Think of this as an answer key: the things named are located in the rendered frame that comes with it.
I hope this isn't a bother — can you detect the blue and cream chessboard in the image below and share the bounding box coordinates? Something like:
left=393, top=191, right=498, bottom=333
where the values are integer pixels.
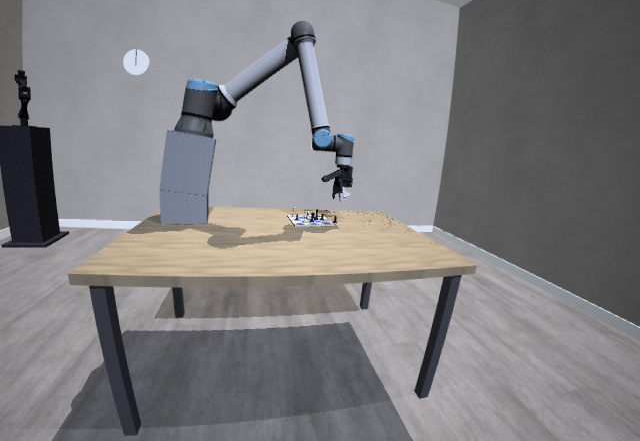
left=287, top=215, right=335, bottom=227

